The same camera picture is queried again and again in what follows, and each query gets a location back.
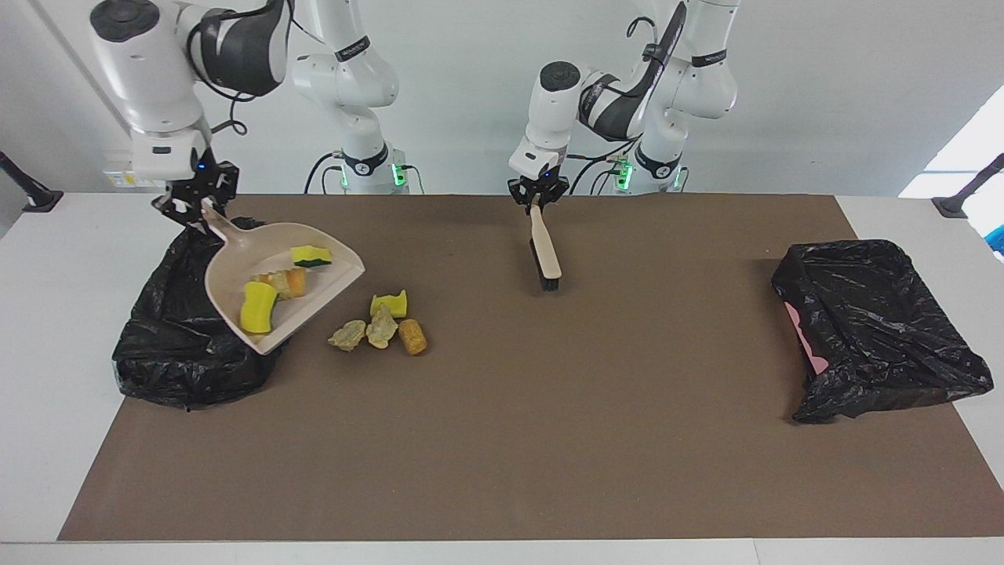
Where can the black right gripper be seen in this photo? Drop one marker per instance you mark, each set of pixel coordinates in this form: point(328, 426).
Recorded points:
point(204, 184)

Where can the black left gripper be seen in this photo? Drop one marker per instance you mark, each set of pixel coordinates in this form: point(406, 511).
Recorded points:
point(540, 188)

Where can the beige hand brush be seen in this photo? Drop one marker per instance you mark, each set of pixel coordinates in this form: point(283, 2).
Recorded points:
point(545, 251)

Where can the beige plastic dustpan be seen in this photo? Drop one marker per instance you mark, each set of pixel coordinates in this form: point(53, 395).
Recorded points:
point(235, 263)

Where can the beige layered sponge chunk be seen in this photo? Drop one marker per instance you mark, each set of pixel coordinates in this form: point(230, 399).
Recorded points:
point(289, 282)

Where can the thick yellow sponge piece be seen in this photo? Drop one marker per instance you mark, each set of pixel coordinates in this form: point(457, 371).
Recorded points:
point(259, 308)

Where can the yellow sponge with green backing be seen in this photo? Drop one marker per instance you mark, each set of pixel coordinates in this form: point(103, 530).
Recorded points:
point(311, 256)

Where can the yellow notched sponge piece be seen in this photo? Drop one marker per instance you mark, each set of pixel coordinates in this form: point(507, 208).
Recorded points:
point(390, 304)

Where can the brown cork-like lump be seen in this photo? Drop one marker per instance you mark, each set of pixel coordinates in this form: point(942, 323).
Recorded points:
point(412, 337)

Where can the pale foam scrap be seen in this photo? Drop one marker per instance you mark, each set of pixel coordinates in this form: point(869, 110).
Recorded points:
point(381, 329)
point(347, 336)

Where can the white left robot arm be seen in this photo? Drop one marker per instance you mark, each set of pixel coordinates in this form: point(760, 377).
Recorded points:
point(682, 86)

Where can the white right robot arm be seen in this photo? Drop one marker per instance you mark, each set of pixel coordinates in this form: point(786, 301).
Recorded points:
point(149, 71)

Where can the black bag lined trash bin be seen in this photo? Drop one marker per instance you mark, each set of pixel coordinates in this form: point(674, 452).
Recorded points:
point(172, 361)

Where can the pink plastic bin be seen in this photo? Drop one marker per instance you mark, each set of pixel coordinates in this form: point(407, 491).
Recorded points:
point(808, 349)

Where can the right black lined bin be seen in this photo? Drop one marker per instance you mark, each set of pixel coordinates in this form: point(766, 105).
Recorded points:
point(878, 329)

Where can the black clamp stand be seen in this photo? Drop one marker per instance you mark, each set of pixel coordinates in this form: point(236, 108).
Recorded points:
point(39, 200)
point(953, 208)

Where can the brown table mat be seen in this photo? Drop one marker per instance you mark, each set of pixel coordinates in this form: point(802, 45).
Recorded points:
point(502, 486)

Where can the blue object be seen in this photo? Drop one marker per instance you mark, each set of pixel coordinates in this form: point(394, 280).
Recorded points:
point(998, 239)

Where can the white wall outlet box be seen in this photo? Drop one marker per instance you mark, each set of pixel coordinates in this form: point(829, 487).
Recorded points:
point(118, 179)

